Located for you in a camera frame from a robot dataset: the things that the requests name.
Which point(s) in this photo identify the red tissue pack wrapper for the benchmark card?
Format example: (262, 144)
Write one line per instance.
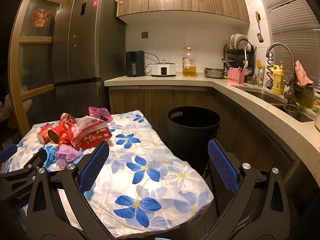
(92, 135)

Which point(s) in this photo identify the white electric cooker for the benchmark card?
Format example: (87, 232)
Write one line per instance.
(163, 70)

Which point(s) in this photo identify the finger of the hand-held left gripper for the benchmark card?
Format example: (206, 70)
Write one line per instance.
(35, 161)
(7, 153)

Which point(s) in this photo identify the yellow detergent bottle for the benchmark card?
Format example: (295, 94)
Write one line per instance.
(278, 80)

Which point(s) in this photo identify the black trash bin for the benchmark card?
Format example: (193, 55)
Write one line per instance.
(185, 140)

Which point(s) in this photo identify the hanging metal spatula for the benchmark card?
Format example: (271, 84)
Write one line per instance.
(260, 38)

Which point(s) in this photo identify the beer can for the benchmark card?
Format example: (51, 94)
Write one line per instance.
(261, 78)

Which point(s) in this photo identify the yellow brush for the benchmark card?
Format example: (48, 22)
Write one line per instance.
(260, 64)

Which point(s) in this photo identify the steel sink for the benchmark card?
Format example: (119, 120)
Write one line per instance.
(265, 97)

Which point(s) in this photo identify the steel faucet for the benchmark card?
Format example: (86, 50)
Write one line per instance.
(290, 55)

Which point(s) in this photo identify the black chopsticks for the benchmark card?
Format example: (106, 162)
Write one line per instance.
(242, 66)

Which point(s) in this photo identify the grey refrigerator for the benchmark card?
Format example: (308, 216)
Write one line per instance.
(87, 42)

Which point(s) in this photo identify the blue glove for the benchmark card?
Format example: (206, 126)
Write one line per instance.
(51, 155)

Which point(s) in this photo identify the pink utensil holder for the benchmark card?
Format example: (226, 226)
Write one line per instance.
(235, 77)

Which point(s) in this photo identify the window blinds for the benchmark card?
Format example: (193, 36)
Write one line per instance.
(295, 17)

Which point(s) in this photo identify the pink cloth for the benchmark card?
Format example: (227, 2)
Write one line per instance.
(302, 76)

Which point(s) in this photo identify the wooden lower cabinets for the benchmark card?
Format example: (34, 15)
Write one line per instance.
(150, 100)

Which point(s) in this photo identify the pink plastic bag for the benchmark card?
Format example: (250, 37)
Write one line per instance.
(96, 112)

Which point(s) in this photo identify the red door decoration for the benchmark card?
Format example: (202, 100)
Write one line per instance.
(40, 17)

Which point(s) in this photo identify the floral blanket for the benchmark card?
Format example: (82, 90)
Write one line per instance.
(140, 155)

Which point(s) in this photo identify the purple crumpled plastic bag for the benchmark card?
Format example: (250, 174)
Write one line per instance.
(66, 155)

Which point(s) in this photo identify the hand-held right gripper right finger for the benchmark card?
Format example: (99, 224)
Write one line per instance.
(223, 166)

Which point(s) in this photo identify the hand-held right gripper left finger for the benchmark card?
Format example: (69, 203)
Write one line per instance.
(93, 166)

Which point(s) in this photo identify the black dish rack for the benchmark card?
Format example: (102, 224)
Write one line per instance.
(233, 55)

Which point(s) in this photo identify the white plate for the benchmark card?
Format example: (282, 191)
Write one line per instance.
(232, 41)
(241, 40)

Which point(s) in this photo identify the cooking oil bottle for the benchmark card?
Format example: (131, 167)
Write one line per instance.
(189, 67)

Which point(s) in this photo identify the dark wall outlet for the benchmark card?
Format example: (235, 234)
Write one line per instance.
(144, 35)

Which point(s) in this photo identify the steel basin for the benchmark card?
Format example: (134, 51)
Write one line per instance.
(213, 73)

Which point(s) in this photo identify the black air fryer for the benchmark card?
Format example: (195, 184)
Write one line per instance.
(135, 63)

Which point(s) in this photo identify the white ladle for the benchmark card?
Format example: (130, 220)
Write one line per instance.
(246, 63)

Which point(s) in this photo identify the wooden glass door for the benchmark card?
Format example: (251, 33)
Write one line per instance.
(35, 40)

